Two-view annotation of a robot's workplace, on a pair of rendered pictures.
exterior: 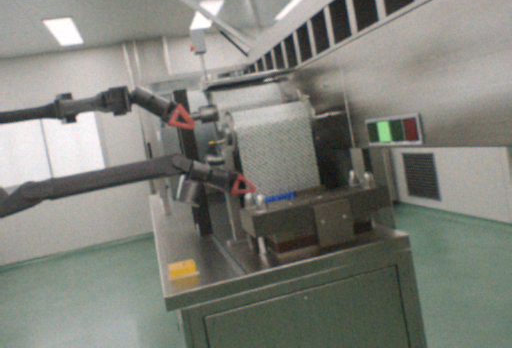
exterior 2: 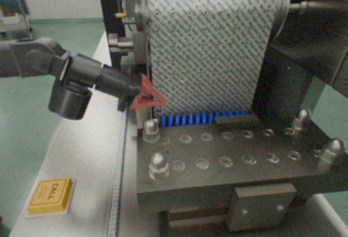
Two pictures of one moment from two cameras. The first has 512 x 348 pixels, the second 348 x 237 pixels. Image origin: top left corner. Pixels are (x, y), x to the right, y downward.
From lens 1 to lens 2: 100 cm
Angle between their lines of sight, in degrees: 32
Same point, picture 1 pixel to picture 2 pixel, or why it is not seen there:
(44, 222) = not seen: outside the picture
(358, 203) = (305, 186)
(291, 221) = (197, 200)
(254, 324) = not seen: outside the picture
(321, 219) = (243, 208)
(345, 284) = not seen: outside the picture
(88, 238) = (93, 13)
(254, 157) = (172, 62)
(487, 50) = not seen: outside the picture
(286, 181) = (209, 98)
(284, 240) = (182, 211)
